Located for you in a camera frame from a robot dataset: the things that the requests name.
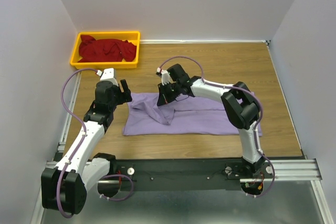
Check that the aluminium frame rail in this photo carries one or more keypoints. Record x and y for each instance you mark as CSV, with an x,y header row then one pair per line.
x,y
296,170

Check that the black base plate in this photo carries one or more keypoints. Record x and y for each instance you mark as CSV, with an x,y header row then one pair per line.
x,y
182,175

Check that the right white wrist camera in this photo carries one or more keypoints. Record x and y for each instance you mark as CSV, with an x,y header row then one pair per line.
x,y
164,75

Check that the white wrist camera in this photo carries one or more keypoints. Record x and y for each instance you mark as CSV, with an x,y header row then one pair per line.
x,y
164,75
107,75

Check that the yellow plastic bin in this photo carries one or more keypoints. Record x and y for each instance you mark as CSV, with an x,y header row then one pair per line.
x,y
130,36

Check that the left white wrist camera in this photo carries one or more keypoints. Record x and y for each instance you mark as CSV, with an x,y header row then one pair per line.
x,y
107,75

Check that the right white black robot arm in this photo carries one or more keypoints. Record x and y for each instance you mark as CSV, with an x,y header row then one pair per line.
x,y
242,108

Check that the red t shirt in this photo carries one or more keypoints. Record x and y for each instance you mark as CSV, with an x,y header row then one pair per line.
x,y
106,50

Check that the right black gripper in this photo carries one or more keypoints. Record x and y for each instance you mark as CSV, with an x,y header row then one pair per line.
x,y
163,93

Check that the lavender t shirt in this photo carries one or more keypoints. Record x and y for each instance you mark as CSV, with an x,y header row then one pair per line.
x,y
186,115

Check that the left side aluminium rail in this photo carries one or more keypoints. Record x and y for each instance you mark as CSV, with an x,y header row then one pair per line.
x,y
62,142

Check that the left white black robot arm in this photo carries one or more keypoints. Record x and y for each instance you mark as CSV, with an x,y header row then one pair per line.
x,y
64,188

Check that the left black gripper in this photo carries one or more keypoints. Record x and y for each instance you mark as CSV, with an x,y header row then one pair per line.
x,y
125,92

